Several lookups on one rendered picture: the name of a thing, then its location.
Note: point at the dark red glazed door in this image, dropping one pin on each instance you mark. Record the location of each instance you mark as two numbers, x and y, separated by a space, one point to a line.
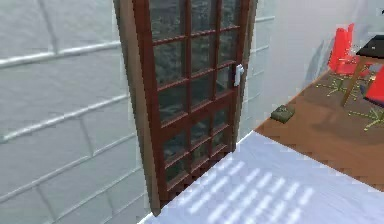
190 100

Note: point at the dark green flat block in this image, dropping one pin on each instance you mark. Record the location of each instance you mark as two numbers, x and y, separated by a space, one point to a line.
282 113

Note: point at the red chair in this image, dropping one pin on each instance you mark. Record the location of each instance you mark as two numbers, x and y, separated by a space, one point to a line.
376 89
343 53

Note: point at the black top wooden table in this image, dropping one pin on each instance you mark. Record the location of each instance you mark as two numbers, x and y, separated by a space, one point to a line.
372 48

